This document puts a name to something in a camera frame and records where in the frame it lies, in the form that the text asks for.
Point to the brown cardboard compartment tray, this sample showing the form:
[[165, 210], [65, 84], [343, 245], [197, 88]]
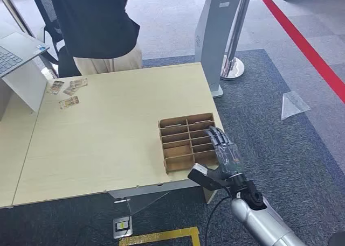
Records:
[[186, 144]]

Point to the person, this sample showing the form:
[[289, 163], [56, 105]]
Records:
[[97, 23]]

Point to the red barrier belt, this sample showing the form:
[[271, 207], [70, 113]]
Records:
[[304, 44]]

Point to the chrome stanchion post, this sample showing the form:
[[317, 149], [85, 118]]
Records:
[[233, 64]]

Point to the silver floor socket box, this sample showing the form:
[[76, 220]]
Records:
[[122, 227]]

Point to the silver laptop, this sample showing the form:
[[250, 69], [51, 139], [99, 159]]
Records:
[[16, 51]]

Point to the grey kiosk stand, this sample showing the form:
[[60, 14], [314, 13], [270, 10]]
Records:
[[216, 34]]

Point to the black and white wrist camera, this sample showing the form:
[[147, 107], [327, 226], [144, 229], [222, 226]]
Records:
[[206, 176]]

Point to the printed card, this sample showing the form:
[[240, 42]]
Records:
[[79, 83], [69, 102], [69, 91], [55, 87]]

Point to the black office chair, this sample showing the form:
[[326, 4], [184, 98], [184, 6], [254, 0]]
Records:
[[54, 27]]

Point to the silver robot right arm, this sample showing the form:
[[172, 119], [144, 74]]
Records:
[[265, 224]]

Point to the clear acrylic sign holder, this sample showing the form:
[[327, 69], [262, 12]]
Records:
[[292, 105]]

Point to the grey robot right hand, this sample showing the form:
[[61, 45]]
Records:
[[228, 155]]

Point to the white laptop stand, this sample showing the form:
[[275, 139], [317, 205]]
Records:
[[26, 85]]

